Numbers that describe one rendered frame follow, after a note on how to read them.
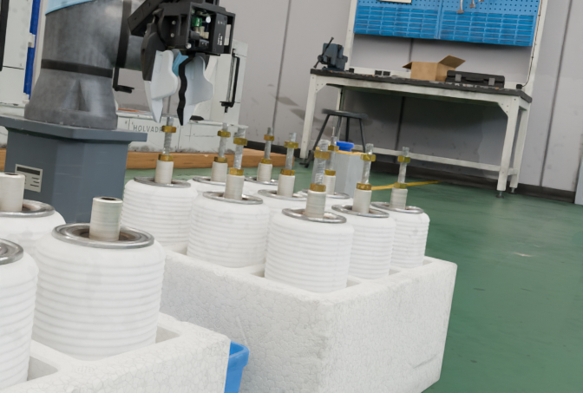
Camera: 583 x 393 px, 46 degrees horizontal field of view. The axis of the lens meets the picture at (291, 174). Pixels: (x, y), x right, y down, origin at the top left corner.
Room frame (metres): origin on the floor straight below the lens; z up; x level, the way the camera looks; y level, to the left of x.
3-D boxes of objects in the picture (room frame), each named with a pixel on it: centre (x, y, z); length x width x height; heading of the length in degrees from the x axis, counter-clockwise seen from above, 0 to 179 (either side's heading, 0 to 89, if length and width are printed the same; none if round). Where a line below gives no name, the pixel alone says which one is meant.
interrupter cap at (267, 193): (0.95, 0.01, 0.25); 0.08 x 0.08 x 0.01
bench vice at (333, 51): (5.42, -0.19, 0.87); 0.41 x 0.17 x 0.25; 155
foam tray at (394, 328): (0.95, 0.01, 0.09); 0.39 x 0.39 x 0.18; 58
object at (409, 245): (0.99, -0.16, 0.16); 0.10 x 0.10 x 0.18
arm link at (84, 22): (1.17, 0.37, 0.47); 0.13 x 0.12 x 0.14; 107
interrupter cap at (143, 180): (0.91, 0.17, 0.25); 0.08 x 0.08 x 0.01
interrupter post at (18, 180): (0.58, 0.24, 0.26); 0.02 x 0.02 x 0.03
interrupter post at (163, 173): (0.91, 0.17, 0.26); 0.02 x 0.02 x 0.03
